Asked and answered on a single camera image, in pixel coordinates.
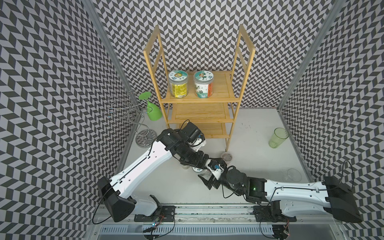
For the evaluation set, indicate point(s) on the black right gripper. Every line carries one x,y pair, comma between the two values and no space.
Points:
213,181

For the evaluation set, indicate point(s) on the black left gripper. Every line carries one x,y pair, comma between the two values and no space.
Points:
196,163

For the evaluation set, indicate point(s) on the jar with pink flower lid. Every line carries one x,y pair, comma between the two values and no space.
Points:
205,173

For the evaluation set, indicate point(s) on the jar with strawberry lid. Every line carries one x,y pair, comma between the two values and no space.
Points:
203,81

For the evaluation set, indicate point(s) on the sunflower seed jar yellow label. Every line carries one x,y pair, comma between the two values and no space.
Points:
178,83

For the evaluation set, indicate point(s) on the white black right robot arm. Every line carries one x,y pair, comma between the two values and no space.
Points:
278,201

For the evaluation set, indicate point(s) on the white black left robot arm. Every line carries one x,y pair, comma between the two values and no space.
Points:
117,192

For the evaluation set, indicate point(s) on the bamboo three-tier shelf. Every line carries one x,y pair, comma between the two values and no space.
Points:
211,100

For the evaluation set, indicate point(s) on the small foil-lid cup pink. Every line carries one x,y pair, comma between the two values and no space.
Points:
227,157

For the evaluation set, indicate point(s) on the green spray bottle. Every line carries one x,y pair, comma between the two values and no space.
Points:
153,111

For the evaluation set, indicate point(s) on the clear plastic cup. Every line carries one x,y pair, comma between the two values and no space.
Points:
292,176

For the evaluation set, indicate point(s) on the green translucent plastic cup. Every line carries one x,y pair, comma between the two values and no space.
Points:
278,137

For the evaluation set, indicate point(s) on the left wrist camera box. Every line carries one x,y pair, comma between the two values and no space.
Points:
200,142

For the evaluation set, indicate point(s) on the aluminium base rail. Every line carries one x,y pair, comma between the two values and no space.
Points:
216,222

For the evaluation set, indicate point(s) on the chrome wire cup rack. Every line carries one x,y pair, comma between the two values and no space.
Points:
133,112

